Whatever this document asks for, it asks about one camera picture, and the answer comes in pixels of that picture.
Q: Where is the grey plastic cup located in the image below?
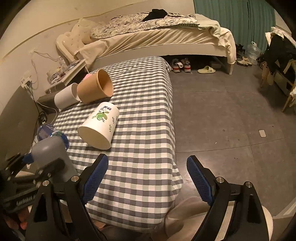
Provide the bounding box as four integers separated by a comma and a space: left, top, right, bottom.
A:
31, 136, 78, 183

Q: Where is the blue transparent plastic cup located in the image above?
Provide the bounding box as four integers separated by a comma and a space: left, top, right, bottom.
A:
36, 124, 69, 152

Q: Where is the white cup green print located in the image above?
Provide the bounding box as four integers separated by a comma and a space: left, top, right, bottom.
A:
78, 102, 119, 150

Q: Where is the plain white cup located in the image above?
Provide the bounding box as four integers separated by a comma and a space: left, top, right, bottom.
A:
54, 83, 80, 109

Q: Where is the pink cup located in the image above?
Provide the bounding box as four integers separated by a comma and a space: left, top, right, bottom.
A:
82, 74, 91, 80

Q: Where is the brown paper cup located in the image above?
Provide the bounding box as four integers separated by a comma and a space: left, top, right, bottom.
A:
77, 69, 113, 103

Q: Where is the beige trousers leg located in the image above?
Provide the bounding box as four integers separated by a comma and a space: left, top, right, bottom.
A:
152, 196, 273, 240

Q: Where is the grey white checkered tablecloth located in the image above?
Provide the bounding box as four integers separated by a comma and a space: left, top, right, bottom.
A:
53, 56, 184, 233

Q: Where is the white paper scrap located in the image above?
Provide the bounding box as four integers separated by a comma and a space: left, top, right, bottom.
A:
258, 130, 266, 138

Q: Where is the white bedside table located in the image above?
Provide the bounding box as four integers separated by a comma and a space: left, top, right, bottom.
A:
45, 59, 89, 94

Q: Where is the cream pillow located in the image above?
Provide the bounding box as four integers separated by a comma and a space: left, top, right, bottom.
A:
70, 18, 106, 45

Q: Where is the light green slipper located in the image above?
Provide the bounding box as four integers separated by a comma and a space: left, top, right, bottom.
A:
197, 66, 216, 74

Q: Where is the wooden chair with clothes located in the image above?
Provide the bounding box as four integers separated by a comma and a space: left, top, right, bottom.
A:
257, 27, 295, 111

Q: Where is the large clear water jug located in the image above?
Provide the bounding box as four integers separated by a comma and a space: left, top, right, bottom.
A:
246, 41, 261, 65

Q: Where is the sneaker under bed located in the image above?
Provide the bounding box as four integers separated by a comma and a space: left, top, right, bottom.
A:
171, 59, 183, 73

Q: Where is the bed with beige sheet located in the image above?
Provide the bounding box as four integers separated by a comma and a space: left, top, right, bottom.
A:
56, 14, 236, 73

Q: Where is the floral patterned quilt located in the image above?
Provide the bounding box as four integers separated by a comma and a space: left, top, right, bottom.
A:
90, 13, 199, 40

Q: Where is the teal curtain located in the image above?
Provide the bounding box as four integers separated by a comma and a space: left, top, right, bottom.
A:
194, 0, 275, 51

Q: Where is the black garment on bed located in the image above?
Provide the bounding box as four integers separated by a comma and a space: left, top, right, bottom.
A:
142, 9, 168, 22

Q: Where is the white wall power strip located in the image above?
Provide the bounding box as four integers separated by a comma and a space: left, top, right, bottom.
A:
21, 70, 33, 90

